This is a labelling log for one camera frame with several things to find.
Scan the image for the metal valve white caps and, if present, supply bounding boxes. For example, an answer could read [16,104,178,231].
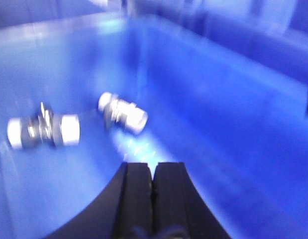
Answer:
[98,92,148,134]
[6,102,80,149]

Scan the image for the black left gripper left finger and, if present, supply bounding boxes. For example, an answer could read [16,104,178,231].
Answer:
[47,162,152,239]

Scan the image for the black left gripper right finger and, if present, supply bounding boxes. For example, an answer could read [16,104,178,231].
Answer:
[153,162,230,239]

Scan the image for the blue bin front right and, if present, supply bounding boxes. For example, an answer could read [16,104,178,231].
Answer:
[0,14,308,239]

